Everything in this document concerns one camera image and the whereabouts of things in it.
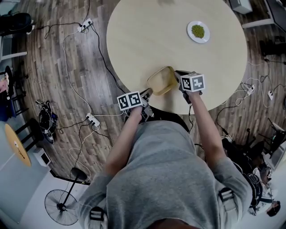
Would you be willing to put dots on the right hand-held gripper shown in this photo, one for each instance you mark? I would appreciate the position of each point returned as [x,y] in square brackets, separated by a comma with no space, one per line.
[192,82]

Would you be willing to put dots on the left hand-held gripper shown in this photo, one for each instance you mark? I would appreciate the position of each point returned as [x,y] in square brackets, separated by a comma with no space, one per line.
[130,101]

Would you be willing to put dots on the yellow square small container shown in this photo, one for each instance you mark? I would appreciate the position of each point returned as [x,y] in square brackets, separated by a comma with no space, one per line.
[161,81]

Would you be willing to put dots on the white round small container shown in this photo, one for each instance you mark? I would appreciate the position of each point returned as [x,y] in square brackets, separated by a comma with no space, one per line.
[192,36]

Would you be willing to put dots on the person's right forearm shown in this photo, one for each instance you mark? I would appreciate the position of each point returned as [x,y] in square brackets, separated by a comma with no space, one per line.
[205,134]

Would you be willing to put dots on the person's left forearm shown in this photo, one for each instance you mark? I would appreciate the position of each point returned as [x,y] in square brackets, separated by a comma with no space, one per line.
[125,138]

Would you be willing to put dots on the green food pile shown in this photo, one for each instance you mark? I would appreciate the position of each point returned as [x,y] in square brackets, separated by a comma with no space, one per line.
[198,31]

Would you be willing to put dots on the white power strip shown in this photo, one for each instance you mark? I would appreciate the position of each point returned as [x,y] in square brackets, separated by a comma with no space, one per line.
[270,94]
[250,88]
[93,119]
[85,25]

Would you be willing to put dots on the grey sweatshirt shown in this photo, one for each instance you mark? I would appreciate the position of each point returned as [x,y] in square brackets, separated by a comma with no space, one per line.
[163,179]

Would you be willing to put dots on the white box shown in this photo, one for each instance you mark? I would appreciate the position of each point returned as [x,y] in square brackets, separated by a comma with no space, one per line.
[240,5]

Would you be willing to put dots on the black equipment bundle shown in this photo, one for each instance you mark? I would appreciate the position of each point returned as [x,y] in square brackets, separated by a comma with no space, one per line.
[47,120]

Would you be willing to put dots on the small round yellow table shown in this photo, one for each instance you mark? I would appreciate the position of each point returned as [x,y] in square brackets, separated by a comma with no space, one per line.
[17,145]

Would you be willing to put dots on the black standing fan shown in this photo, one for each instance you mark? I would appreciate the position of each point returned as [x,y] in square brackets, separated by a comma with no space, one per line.
[60,206]

